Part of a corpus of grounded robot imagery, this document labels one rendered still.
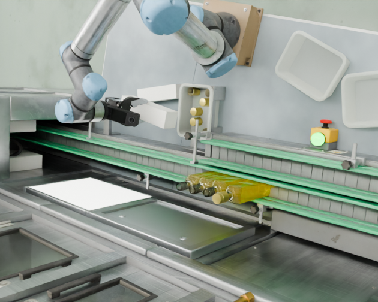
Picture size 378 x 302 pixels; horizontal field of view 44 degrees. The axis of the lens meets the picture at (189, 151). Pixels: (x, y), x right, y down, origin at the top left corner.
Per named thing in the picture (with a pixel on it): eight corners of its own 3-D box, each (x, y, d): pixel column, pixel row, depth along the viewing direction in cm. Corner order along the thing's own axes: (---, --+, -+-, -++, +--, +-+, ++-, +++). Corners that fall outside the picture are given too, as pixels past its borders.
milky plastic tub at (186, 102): (189, 135, 202) (176, 136, 196) (192, 83, 199) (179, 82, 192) (221, 140, 191) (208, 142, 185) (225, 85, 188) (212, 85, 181)
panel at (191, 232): (90, 182, 214) (23, 193, 189) (90, 175, 214) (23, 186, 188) (255, 235, 157) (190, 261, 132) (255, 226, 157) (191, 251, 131)
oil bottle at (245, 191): (256, 192, 167) (221, 201, 151) (258, 177, 166) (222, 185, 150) (270, 195, 164) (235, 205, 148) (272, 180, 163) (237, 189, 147)
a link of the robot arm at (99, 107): (96, 102, 151) (93, 126, 153) (107, 102, 154) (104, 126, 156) (83, 97, 155) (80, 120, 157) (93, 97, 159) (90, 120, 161)
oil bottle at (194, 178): (218, 183, 178) (181, 190, 162) (219, 168, 177) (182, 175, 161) (230, 186, 175) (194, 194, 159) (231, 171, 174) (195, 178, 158)
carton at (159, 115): (133, 95, 180) (122, 95, 176) (177, 111, 166) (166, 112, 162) (131, 110, 182) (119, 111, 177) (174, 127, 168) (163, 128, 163)
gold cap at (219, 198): (220, 190, 148) (212, 192, 145) (229, 192, 146) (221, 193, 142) (219, 201, 148) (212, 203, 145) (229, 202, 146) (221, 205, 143)
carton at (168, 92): (146, 89, 218) (137, 89, 214) (184, 84, 202) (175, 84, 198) (147, 102, 218) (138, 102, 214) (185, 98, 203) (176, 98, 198)
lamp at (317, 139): (312, 144, 158) (308, 145, 155) (314, 131, 157) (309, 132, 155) (324, 146, 155) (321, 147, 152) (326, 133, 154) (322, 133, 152)
